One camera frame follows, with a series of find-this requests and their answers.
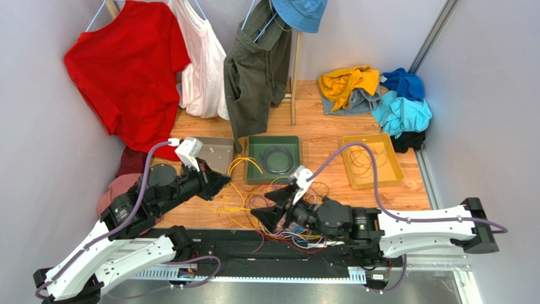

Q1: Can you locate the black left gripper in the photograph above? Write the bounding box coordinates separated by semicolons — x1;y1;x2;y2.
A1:
157;156;233;215

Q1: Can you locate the yellow cable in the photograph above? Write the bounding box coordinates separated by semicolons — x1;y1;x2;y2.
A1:
209;156;353;248

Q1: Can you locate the orange cable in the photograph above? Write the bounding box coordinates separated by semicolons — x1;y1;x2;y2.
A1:
349;139;391;180

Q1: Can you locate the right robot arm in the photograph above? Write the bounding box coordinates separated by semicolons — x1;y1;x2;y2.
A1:
250;184;499;259

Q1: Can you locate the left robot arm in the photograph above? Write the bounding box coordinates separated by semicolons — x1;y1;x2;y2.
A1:
34;158;231;303

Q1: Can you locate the tan metal tray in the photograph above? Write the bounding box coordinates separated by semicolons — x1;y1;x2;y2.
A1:
196;136;235;174

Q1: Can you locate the green metal tray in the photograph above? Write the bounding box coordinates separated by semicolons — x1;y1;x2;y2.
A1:
246;136;301;185

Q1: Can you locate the maroon cloth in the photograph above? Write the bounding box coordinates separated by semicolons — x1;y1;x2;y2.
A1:
115;146;148;177

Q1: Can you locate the dusty pink crumpled cloth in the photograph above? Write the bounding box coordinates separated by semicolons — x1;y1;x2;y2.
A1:
96;174;142;218

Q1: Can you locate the white pink hanging garment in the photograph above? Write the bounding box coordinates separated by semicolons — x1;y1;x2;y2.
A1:
169;1;229;120

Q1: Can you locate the yellow plastic tray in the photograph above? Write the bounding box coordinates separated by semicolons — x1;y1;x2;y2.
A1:
339;132;405;191

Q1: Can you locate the olive green hanging garment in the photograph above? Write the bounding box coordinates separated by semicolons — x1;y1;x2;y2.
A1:
224;1;292;153

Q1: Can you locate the yellow crumpled cloth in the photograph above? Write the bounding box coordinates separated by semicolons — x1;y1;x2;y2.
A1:
318;65;380;112

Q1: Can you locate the grey crumpled cloth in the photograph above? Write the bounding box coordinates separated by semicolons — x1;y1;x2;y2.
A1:
322;86;382;116

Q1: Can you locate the red t-shirt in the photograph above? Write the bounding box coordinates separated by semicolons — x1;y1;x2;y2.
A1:
63;1;191;153

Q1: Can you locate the cyan crumpled cloth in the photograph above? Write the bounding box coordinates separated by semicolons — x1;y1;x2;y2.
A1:
371;91;432;138

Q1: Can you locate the black crumpled cloth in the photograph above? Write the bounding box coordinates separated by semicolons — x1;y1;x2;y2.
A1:
390;131;426;153

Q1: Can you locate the dark blue crumpled cloth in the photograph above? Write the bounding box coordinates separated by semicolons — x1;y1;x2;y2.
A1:
380;68;425;101

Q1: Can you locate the blue bucket hat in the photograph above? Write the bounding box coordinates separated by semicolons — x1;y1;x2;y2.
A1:
271;0;328;34

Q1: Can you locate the wooden clothes rack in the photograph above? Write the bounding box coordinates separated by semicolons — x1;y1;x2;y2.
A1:
94;1;302;127

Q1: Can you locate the aluminium corner profile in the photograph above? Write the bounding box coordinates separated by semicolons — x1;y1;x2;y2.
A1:
408;0;460;74

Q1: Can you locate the blue cable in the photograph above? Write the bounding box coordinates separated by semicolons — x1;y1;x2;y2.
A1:
286;223;326;250

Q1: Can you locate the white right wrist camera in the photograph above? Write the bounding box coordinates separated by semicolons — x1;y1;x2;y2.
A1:
292;165;314;205

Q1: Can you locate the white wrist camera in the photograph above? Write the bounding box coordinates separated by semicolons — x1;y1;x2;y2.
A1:
292;165;314;205
169;137;203;172

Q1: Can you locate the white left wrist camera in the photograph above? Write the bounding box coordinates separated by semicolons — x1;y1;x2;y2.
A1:
169;137;203;172

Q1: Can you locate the grey coiled cable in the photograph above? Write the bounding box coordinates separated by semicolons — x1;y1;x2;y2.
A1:
259;146;294;175

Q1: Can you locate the white cable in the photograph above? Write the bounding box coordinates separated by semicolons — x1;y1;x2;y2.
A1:
307;237;338;250

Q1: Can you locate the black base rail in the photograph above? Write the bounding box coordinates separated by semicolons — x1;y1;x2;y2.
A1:
180;229;404;281

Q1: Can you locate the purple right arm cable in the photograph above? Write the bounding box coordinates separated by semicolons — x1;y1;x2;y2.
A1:
305;142;508;295

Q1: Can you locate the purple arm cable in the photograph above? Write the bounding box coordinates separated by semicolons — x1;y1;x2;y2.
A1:
34;141;172;300
305;142;508;295

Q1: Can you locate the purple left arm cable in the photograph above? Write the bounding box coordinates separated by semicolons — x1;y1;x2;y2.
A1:
34;141;172;300

